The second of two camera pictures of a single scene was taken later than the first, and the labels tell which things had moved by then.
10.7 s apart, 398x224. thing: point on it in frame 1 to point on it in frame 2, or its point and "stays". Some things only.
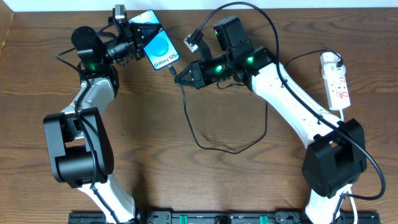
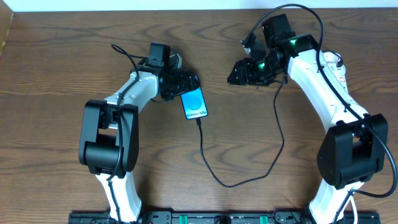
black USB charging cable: x=250 y=149 to x=261 y=177
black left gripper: x=135 y=43 to x=191 y=83
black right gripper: x=201 y=74 to x=246 y=72
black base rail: x=223 y=217 stays
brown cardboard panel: x=6 y=17 stays
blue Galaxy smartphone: x=160 y=50 to x=194 y=104
